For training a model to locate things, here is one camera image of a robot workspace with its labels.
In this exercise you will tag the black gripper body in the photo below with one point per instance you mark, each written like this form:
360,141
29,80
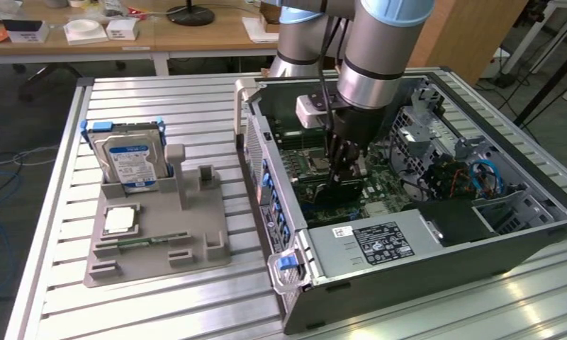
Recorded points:
359,124

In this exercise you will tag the green graphics card black fan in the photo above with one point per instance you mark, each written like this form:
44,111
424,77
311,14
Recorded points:
344,194

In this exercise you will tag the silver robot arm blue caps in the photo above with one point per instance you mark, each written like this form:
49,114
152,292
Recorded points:
374,53

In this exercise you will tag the CPU socket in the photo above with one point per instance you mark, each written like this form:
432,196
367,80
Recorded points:
318,161

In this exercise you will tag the green motherboard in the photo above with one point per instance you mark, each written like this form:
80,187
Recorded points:
383,184

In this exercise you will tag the perforated metal disk bay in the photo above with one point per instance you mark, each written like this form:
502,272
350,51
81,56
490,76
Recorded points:
424,148

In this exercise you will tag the grey power supply with label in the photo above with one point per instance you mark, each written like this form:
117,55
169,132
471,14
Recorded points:
340,255

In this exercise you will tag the white paper stack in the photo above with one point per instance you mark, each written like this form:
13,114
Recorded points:
260,32

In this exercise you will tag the wooden cabinet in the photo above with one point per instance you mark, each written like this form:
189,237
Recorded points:
482,42

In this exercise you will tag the brown cardboard box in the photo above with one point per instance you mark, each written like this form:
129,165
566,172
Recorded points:
270,12

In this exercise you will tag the black open PC case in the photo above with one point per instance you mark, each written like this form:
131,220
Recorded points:
406,290

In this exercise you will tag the grey plastic parts rack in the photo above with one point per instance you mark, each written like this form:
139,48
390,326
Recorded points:
169,219

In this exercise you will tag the black slanted pole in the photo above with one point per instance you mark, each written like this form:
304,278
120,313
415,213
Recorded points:
549,84

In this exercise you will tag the hard disk in blue carrier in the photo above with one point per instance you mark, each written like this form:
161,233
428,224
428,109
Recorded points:
132,163

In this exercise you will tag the black round lamp base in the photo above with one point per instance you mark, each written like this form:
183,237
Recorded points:
191,16

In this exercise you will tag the green RAM stick bare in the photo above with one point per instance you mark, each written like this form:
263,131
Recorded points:
136,242

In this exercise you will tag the silver CPU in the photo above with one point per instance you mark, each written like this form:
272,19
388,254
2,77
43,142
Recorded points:
120,220

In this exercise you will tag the white cardboard box with label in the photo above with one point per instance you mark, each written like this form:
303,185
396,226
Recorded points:
123,30

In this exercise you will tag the white round holder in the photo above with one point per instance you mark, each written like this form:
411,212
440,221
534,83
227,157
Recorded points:
85,33

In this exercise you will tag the black chair base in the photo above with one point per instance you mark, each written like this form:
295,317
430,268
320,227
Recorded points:
52,71

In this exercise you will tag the white box black lid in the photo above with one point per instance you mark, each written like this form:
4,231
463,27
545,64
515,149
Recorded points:
25,32

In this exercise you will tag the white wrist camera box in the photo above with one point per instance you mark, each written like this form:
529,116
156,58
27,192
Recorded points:
310,111

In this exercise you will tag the wooden desk white frame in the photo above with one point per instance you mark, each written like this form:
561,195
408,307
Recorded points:
193,35

